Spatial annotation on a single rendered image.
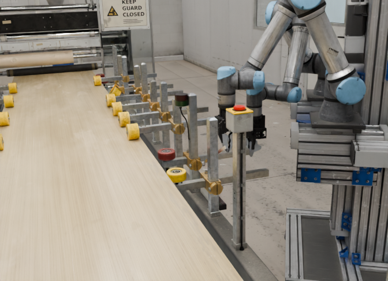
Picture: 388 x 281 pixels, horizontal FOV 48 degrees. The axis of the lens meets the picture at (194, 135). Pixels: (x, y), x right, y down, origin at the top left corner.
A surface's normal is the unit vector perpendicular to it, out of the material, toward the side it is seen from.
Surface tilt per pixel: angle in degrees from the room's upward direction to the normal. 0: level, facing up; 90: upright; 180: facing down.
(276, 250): 0
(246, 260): 0
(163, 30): 90
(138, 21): 90
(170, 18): 90
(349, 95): 97
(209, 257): 0
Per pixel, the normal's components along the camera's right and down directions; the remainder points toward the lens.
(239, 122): 0.32, 0.29
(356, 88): 0.02, 0.42
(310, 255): -0.03, -0.95
